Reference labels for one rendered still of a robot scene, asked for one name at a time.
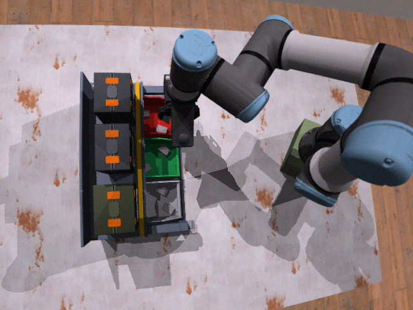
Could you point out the red bin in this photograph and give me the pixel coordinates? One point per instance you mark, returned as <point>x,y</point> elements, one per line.
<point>152,103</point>

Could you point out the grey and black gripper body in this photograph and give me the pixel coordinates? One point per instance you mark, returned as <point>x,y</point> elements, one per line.
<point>167,104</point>

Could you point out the green open bin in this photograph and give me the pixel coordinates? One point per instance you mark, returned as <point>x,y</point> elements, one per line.
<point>162,166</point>

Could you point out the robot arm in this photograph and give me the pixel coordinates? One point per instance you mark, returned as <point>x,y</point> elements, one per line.
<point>373,143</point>

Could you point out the dark grey bin rack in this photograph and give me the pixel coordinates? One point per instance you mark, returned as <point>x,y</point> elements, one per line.
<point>89,177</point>

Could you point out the grey open bin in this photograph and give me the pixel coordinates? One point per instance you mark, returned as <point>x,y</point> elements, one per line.
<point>155,201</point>

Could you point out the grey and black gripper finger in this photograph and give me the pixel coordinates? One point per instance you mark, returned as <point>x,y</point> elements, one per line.
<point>162,116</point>
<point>197,114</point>

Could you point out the yellow flat bar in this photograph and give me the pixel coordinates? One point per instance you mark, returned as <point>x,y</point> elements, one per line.
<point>139,163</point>

